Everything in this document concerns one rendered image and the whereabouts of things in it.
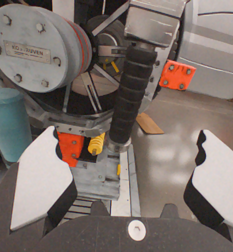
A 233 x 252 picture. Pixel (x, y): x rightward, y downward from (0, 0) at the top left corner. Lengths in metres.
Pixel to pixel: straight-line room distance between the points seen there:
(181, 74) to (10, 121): 0.46
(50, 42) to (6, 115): 0.22
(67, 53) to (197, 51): 0.72
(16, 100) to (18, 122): 0.06
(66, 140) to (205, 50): 0.81
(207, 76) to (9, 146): 0.96
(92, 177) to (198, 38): 0.93
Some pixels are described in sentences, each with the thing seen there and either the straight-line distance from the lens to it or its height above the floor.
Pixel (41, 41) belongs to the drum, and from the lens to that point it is 0.26.
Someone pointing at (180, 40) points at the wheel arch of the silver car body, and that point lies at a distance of 0.83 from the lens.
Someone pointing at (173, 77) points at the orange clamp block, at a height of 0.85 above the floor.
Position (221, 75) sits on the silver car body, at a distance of 0.97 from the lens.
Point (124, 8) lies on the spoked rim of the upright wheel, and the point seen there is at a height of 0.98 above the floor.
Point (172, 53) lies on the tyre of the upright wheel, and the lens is 0.48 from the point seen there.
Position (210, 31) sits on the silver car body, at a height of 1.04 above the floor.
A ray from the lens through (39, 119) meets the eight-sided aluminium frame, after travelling 0.52.
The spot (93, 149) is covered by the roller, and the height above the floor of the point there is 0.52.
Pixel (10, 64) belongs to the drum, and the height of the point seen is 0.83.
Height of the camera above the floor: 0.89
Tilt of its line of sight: 33 degrees down
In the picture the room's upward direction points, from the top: 14 degrees clockwise
